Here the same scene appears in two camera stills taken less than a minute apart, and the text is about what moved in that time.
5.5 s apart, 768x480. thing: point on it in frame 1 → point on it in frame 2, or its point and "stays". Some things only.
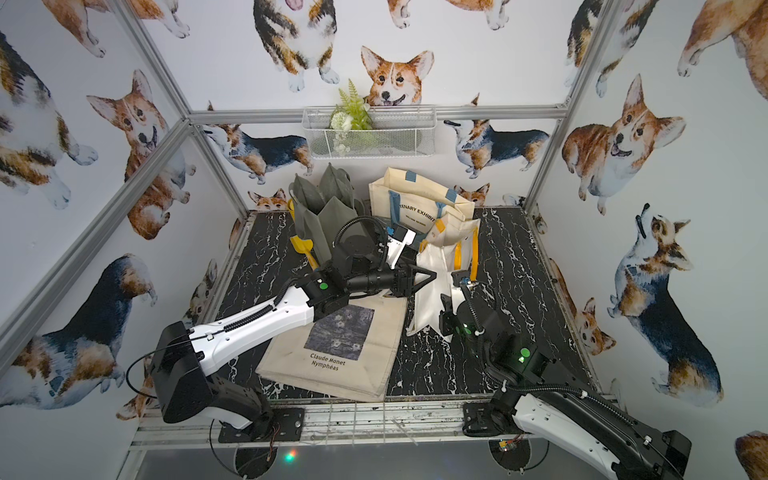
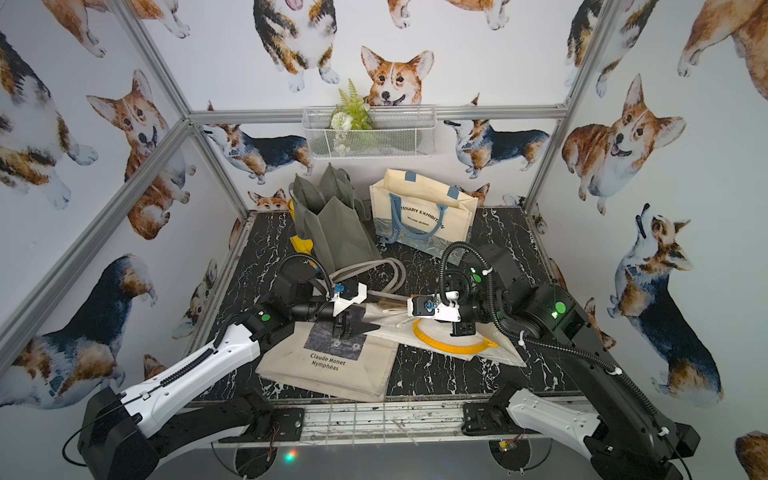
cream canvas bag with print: (352, 351) stays
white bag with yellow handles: (449, 247) → (437, 336)
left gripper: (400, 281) → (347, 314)
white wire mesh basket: (397, 132) stays
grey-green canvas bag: (322, 208) stays
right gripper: (446, 323) stays
